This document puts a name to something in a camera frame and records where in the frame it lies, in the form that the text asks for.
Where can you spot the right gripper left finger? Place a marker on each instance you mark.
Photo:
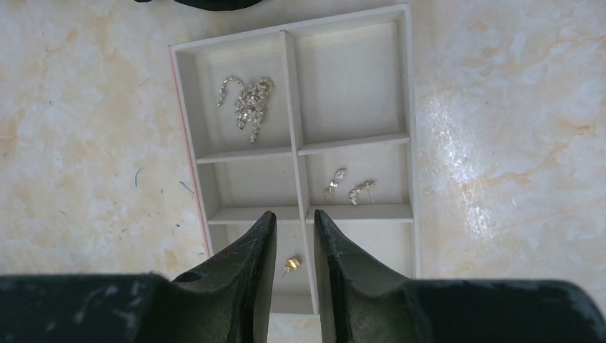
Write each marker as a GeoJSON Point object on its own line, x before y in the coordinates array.
{"type": "Point", "coordinates": [227, 298]}

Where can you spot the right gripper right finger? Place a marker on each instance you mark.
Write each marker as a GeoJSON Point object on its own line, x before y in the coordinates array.
{"type": "Point", "coordinates": [363, 300]}

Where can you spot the small gold earring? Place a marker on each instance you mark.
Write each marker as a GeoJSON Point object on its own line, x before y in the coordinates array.
{"type": "Point", "coordinates": [292, 264]}

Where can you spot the small silver earring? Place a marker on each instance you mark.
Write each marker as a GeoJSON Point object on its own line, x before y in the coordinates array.
{"type": "Point", "coordinates": [334, 183]}
{"type": "Point", "coordinates": [364, 186]}

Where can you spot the beige divided tray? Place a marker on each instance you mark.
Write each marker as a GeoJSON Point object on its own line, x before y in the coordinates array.
{"type": "Point", "coordinates": [271, 114]}

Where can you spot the black cloth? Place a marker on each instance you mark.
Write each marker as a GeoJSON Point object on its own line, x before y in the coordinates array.
{"type": "Point", "coordinates": [219, 5]}

